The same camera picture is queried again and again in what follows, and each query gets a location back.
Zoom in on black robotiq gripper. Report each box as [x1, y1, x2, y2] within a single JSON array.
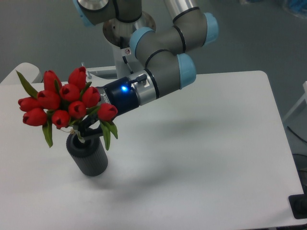
[[76, 77, 140, 140]]

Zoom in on dark grey ribbed vase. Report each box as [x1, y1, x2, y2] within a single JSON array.
[[66, 134, 108, 177]]

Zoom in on red tulip bouquet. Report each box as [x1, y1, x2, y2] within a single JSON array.
[[17, 67, 118, 149]]

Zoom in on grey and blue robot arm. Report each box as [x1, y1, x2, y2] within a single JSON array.
[[74, 0, 219, 139]]

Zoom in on white chair backrest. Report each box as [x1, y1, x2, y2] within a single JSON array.
[[0, 62, 43, 85]]

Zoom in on black device at table edge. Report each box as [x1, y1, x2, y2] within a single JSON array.
[[288, 194, 307, 219]]

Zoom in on clear bag with blue items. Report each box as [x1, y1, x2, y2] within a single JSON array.
[[282, 0, 307, 19]]

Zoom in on white pedestal base frame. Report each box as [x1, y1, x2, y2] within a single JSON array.
[[77, 62, 127, 81]]

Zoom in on black cable on pedestal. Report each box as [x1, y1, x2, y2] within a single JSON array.
[[119, 36, 135, 75]]

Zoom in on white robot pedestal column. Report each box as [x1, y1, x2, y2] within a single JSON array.
[[103, 11, 156, 76]]

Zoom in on black cable on floor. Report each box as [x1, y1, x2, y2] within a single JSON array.
[[287, 125, 307, 142]]

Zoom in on white furniture frame right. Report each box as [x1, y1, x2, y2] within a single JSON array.
[[282, 81, 307, 126]]

